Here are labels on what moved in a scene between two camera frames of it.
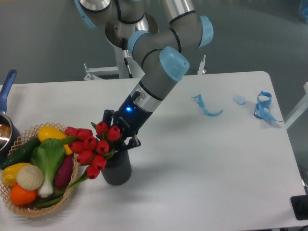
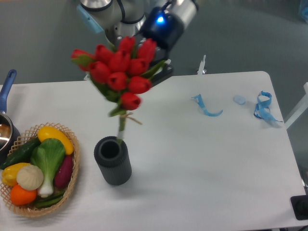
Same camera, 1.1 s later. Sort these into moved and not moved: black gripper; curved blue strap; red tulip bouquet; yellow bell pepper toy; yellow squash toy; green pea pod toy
Moved: red tulip bouquet; black gripper
Not moved: curved blue strap; yellow squash toy; yellow bell pepper toy; green pea pod toy
